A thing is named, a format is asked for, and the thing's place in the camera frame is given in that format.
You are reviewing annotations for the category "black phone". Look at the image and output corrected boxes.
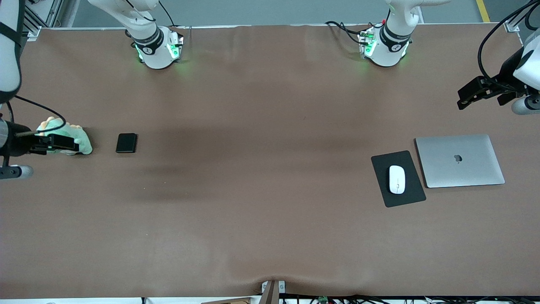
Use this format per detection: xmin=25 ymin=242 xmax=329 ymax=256
xmin=116 ymin=133 xmax=138 ymax=154

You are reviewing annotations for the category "white computer mouse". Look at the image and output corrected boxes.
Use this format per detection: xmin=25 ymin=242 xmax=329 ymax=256
xmin=389 ymin=165 xmax=406 ymax=195

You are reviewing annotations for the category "black mouse pad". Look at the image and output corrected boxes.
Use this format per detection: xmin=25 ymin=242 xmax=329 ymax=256
xmin=371 ymin=150 xmax=427 ymax=208

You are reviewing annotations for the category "green dinosaur plush toy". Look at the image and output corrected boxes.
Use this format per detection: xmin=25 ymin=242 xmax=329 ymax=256
xmin=35 ymin=117 xmax=93 ymax=156

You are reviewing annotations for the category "silver closed laptop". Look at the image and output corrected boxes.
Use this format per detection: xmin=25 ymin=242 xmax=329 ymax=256
xmin=415 ymin=134 xmax=505 ymax=189

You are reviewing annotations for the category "brown table cover mat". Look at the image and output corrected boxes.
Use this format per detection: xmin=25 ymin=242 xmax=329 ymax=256
xmin=0 ymin=24 xmax=540 ymax=298

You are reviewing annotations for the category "brown wooden stand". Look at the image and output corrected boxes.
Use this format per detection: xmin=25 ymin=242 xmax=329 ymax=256
xmin=200 ymin=281 xmax=280 ymax=304

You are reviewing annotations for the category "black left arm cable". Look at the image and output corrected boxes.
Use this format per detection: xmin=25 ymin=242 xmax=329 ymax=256
xmin=477 ymin=0 xmax=540 ymax=85

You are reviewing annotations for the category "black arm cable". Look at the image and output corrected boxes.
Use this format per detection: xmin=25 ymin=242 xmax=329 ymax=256
xmin=4 ymin=95 xmax=67 ymax=136
xmin=477 ymin=0 xmax=540 ymax=85

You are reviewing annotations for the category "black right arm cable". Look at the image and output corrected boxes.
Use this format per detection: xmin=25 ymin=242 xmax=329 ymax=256
xmin=4 ymin=95 xmax=67 ymax=136

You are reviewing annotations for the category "aluminium frame post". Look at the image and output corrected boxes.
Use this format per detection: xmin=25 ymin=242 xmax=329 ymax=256
xmin=23 ymin=0 xmax=81 ymax=41
xmin=504 ymin=17 xmax=526 ymax=33

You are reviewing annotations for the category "black cable bundle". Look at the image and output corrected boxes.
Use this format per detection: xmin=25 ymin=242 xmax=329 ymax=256
xmin=281 ymin=295 xmax=540 ymax=304

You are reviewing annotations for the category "silver metal bracket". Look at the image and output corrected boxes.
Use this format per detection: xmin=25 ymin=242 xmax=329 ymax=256
xmin=261 ymin=280 xmax=286 ymax=294

